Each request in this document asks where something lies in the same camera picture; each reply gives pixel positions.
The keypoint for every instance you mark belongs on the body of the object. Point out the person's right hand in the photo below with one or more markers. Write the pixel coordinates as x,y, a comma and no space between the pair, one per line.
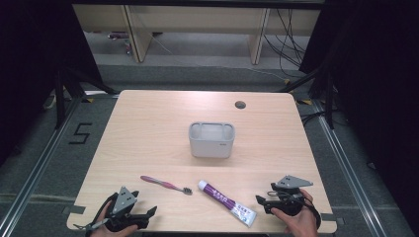
296,224

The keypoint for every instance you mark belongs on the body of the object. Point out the aluminium floor rail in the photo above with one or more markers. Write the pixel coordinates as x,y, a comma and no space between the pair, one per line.
346,171
36,171

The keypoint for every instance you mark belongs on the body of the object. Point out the purple and white toothpaste tube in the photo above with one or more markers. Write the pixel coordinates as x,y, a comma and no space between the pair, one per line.
220,197

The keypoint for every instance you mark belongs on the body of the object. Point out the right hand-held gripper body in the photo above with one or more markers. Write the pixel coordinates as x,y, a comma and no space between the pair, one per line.
290,181

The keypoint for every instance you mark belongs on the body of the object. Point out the black curtain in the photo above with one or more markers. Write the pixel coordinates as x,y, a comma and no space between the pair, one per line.
29,59
378,82

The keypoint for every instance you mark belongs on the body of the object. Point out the black metal stand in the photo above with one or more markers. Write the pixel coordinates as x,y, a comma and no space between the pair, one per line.
329,98
60,98

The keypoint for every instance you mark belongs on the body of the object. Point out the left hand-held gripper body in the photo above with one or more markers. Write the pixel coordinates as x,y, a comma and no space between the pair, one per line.
123,200

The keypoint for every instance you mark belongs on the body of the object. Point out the person's left hand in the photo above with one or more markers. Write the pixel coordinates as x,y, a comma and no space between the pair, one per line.
113,232

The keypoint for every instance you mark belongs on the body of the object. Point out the yellow tape piece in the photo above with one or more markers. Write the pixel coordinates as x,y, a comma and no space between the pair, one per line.
88,99
304,102

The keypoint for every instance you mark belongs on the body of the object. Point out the beige wooden desk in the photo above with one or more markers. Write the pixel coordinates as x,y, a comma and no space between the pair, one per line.
197,19

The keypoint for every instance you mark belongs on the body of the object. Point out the grey plastic toothbrush holder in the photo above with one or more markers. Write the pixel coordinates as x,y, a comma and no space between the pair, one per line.
210,149

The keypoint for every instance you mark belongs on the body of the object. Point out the pink toothbrush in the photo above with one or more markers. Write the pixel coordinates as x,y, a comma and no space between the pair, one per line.
164,184

